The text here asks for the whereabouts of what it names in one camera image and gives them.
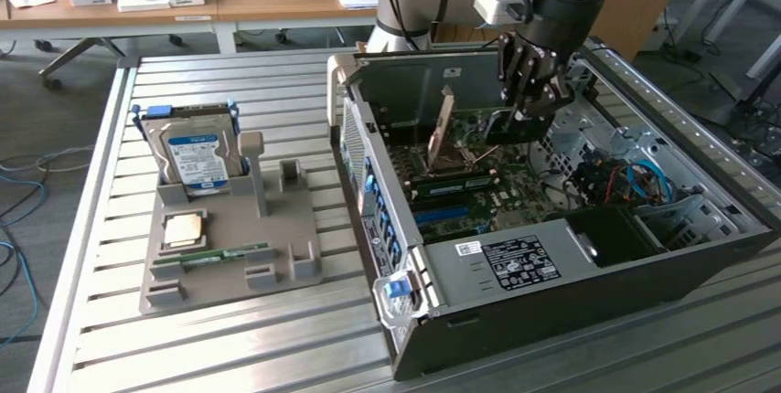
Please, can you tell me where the blue floor cable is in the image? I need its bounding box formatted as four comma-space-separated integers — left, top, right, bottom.
0, 172, 49, 349

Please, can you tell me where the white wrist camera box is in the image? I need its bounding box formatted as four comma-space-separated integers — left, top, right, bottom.
474, 0, 527, 25

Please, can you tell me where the grey parts rack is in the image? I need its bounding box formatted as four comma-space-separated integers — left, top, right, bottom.
137, 130, 324, 316

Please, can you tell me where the green RAM stick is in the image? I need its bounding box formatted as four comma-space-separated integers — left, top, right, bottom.
150, 240, 273, 267
416, 175, 496, 201

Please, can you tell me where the blue card retainer strip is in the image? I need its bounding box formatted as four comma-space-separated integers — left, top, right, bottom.
361, 157, 403, 271

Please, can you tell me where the blue wire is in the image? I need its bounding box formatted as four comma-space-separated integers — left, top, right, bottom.
627, 160, 676, 206

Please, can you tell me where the grey chipset heatsink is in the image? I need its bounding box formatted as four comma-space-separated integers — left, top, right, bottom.
494, 210, 532, 232

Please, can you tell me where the black open PC case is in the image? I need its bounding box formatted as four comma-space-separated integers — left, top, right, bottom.
327, 36, 781, 383

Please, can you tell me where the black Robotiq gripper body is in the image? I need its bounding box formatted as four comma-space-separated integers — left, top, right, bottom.
518, 0, 604, 63

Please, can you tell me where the metal disk bay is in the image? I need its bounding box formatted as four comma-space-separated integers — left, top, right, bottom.
631, 194, 743, 252

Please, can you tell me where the black fan shroud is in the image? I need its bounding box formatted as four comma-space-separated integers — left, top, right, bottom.
563, 207, 671, 270

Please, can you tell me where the blue expansion slot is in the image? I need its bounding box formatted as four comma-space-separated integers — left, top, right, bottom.
412, 205, 472, 228

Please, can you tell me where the silver CPU chip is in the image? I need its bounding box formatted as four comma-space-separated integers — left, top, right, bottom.
162, 214, 205, 248

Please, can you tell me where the black low-profile graphics card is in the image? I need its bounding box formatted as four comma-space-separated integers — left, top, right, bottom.
425, 84, 554, 170

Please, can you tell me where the grey floor cable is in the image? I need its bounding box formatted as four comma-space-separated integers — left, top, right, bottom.
0, 144, 96, 174

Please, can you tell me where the grey power supply unit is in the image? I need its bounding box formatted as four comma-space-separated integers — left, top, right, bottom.
419, 218, 603, 310

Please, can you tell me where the hard disk blue caddy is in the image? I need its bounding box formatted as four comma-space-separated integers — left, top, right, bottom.
130, 100, 251, 197

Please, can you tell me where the green motherboard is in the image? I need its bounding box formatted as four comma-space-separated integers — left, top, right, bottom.
384, 109, 572, 246

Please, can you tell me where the wooden desk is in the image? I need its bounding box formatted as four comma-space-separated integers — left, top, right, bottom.
213, 0, 554, 54
0, 0, 220, 91

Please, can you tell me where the red wire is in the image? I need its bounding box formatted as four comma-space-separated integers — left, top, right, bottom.
603, 163, 632, 206

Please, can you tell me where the white desk frame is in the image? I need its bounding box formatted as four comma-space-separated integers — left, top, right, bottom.
667, 0, 781, 81

